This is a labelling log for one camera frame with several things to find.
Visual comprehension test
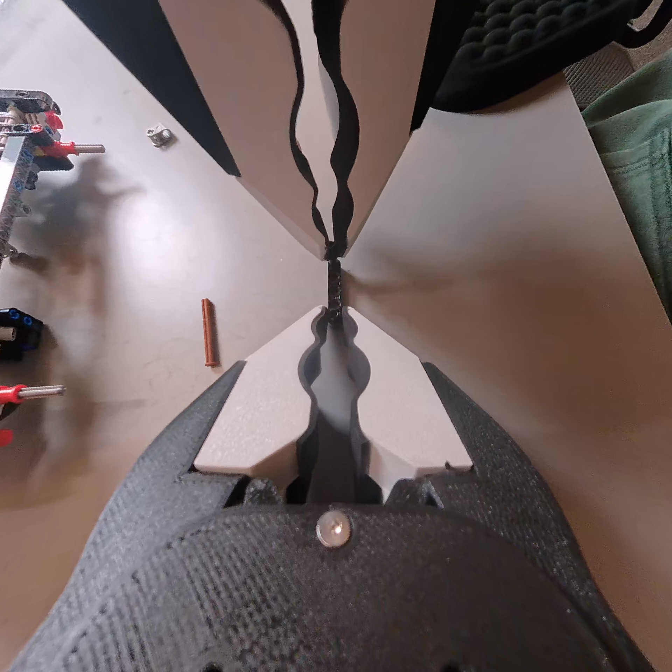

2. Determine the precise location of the small black lego connector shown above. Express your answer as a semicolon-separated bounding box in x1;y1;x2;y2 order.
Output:
327;243;348;322

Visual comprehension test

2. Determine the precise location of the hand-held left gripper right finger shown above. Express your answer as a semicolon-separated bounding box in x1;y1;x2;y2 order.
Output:
341;306;473;499

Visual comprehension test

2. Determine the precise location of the brown lego axle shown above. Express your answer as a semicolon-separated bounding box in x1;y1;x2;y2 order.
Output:
202;298;219;368

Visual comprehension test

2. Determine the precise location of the black strap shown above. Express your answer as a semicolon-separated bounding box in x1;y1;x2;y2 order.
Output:
625;0;672;50

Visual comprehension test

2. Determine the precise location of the grey fabric chair seat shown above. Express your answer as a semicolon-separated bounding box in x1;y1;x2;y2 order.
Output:
564;44;649;111

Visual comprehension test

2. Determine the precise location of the lego car chassis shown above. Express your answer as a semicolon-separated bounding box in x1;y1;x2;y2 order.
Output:
0;89;106;447

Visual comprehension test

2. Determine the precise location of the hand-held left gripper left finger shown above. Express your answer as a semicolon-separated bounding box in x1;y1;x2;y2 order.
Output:
193;304;333;499

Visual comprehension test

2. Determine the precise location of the person's green sweatshirt torso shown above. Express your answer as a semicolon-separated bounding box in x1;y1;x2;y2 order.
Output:
582;50;672;329

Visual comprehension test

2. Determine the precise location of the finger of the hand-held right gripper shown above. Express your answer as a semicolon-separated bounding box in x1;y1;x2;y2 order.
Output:
157;0;334;261
314;0;438;259

